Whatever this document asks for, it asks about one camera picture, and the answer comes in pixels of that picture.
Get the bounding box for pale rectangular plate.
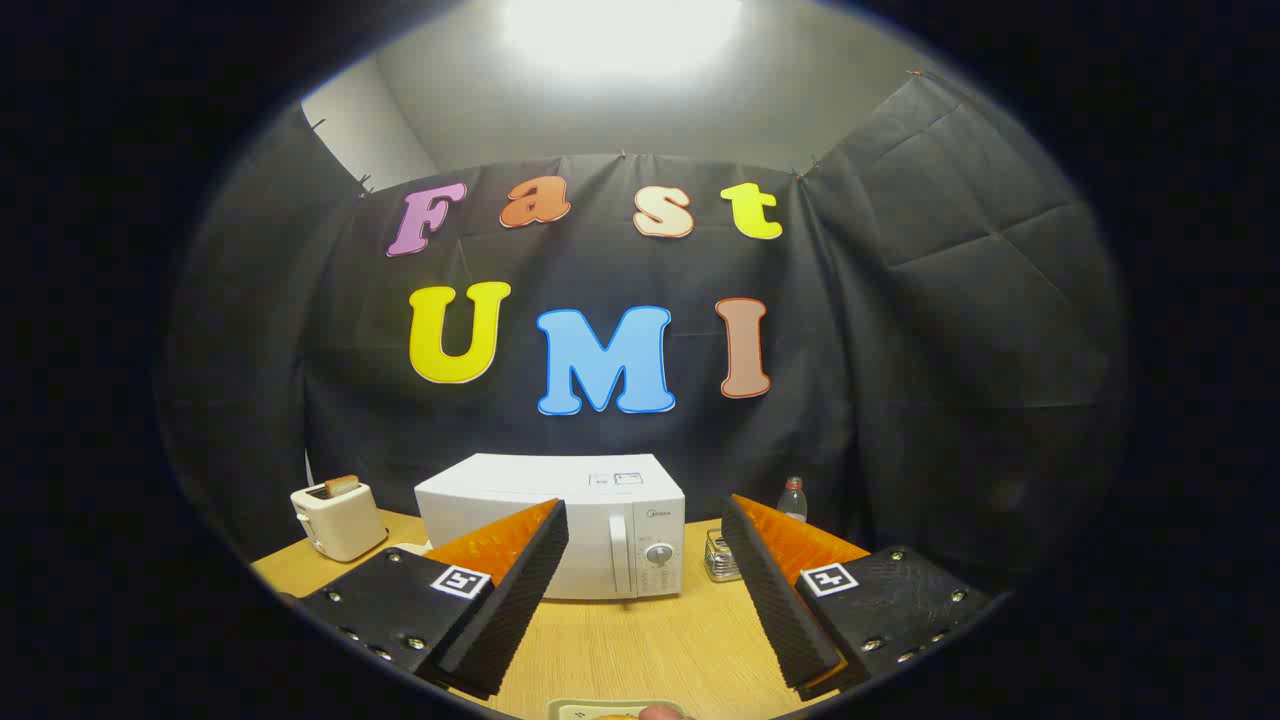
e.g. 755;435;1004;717
547;699;693;720

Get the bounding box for wire basket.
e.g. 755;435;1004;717
704;528;744;584

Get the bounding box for white microwave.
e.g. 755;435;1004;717
414;453;687;601

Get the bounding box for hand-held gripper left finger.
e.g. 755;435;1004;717
300;498;570;699

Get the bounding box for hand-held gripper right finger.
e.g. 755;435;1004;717
721;493;993;693

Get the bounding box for white toaster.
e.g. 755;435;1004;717
290;482;389;563

